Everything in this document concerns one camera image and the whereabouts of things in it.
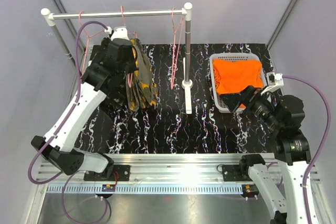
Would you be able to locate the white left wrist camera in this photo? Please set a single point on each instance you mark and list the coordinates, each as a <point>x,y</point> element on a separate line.
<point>117,32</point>

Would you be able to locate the pink hanger with black trousers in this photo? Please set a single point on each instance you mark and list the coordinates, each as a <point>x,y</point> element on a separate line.
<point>88,37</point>

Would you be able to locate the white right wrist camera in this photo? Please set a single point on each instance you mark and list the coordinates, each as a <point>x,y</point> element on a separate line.
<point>275,82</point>

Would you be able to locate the aluminium mounting rail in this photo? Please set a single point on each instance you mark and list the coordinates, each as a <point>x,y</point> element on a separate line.
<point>178,168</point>

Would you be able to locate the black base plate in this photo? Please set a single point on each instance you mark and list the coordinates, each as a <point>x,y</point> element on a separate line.
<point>230,173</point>
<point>120,172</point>

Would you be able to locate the silver white clothes rack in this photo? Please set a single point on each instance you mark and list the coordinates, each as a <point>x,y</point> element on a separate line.
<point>186,12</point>

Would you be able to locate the pink hanger with camouflage trousers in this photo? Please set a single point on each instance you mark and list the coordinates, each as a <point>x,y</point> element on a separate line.
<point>134,33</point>

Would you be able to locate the white slotted cable duct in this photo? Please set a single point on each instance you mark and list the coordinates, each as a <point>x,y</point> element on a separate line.
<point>149,189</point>

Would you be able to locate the black marble pattern mat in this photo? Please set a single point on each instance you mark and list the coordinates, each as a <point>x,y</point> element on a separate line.
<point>167,129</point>

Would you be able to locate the camouflage yellow trousers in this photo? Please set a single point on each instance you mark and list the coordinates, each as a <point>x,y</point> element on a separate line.
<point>142,91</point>

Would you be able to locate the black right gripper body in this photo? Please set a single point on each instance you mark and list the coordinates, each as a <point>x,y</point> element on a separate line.
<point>260,106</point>

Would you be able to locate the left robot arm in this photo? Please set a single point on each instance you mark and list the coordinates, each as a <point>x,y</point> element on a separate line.
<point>58,145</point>

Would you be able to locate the black white patterned trousers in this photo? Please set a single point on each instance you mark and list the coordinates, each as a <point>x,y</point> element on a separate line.
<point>103,73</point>

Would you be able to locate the white plastic basket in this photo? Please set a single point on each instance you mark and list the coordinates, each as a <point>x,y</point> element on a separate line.
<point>230,57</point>

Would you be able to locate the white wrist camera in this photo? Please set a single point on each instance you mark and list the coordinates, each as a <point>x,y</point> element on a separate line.
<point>117,32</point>
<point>275,82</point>

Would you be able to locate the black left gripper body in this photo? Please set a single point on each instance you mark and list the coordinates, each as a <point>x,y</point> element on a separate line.
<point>129,66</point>

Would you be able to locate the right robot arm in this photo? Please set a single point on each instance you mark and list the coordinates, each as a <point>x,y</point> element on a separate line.
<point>291,151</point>

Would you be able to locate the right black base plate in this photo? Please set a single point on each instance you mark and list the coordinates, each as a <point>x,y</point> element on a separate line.
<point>230,173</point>

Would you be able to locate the orange trousers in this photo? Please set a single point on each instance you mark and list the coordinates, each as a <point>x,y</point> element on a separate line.
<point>234,77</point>

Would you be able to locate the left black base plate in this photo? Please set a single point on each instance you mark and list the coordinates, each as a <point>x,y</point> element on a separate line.
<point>120,172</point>

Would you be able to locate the pink hanger with orange trousers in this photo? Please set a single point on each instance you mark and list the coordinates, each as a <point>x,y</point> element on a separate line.
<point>177,32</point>

